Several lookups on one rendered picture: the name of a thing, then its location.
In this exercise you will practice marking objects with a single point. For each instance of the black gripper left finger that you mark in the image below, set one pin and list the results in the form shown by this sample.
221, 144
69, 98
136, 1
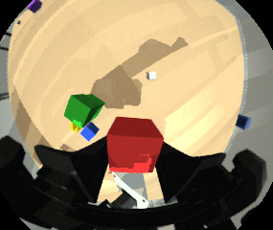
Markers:
88, 165

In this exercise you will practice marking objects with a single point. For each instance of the small blue block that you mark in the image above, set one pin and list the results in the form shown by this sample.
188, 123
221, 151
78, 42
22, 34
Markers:
89, 131

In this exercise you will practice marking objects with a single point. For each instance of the green block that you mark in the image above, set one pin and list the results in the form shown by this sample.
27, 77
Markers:
80, 110
100, 102

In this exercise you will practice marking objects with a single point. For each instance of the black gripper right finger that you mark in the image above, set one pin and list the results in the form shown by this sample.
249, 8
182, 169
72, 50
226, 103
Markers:
176, 169

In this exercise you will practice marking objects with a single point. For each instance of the red block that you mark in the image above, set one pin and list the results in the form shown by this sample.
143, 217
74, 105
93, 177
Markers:
133, 145

